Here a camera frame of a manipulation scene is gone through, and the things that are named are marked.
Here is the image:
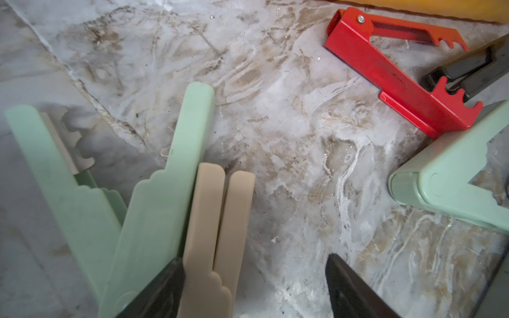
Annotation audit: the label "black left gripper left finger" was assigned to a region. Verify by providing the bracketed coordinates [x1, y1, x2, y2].
[116, 257, 186, 318]

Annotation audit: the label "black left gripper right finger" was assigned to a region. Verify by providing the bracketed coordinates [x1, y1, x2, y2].
[325, 254, 400, 318]

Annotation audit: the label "beige pruning pliers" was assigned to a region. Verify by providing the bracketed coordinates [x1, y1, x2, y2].
[178, 162, 256, 317]

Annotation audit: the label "mint V pruning pliers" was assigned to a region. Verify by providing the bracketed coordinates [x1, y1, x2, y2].
[5, 82, 215, 317]

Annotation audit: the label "mint open pruning pliers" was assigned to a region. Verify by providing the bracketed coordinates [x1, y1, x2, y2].
[388, 101, 508, 231]

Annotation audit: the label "red pruning pliers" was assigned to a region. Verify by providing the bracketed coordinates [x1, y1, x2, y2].
[325, 7, 483, 139]

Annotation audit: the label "black pruning pliers upper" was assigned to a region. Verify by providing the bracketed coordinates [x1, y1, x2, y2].
[419, 34, 508, 102]

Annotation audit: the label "yellow plastic storage box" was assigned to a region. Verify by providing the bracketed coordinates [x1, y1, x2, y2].
[339, 0, 508, 23]

